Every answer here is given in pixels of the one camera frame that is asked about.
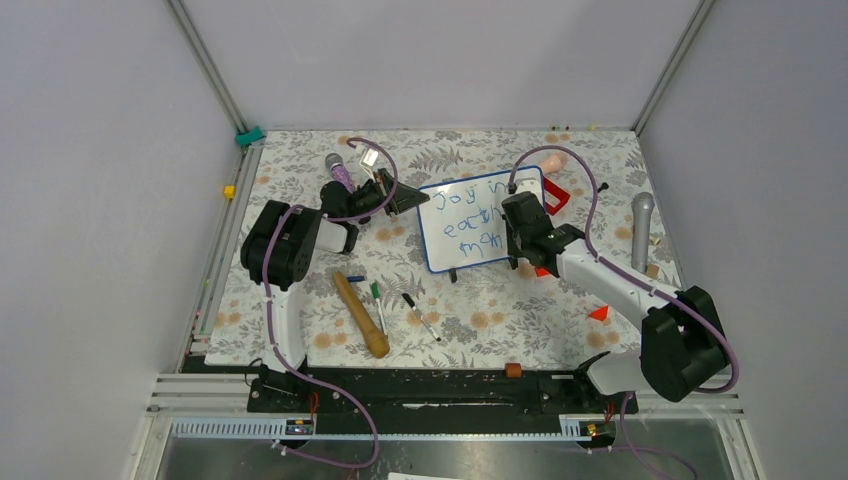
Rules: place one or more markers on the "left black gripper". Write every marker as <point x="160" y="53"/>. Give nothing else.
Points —
<point x="404" y="197"/>

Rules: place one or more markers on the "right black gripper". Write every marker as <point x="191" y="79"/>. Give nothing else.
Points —
<point x="513" y="249"/>

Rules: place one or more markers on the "blue-framed whiteboard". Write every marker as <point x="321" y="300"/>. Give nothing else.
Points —
<point x="462" y="223"/>

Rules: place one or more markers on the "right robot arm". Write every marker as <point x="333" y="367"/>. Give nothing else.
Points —
<point x="683" y="348"/>

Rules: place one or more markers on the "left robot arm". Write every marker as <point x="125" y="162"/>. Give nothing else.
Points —
<point x="278" y="250"/>

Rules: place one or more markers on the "red rectangular tray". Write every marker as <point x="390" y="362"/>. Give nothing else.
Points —
<point x="556" y="197"/>

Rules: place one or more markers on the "purple patterned microphone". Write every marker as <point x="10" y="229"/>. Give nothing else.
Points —
<point x="338" y="171"/>

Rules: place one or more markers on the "floral patterned table mat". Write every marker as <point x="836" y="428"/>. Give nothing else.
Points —
<point x="489" y="315"/>

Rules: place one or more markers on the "pink plastic cylinder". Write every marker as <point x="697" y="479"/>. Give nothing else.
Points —
<point x="553" y="163"/>

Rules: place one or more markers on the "green-capped marker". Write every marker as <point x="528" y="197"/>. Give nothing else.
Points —
<point x="378" y="302"/>

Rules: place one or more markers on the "red wedge block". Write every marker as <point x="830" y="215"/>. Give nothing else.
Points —
<point x="601" y="314"/>

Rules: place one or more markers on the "silver grey microphone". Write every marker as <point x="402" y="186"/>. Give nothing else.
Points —
<point x="642" y="207"/>

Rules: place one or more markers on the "brown cork cylinder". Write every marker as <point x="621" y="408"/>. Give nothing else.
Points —
<point x="513" y="370"/>

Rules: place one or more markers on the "black-capped marker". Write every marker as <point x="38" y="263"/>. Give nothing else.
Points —
<point x="421" y="317"/>

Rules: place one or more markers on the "teal corner clip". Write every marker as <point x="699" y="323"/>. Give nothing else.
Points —
<point x="244" y="140"/>

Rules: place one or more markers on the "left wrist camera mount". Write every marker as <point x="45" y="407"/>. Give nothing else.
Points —
<point x="368" y="158"/>

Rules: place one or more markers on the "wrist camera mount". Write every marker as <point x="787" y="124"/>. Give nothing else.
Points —
<point x="529" y="184"/>
<point x="368" y="158"/>

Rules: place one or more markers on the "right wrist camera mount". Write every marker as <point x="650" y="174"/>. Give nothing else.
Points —
<point x="529" y="184"/>

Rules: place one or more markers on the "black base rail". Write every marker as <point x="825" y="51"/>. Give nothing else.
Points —
<point x="433" y="402"/>

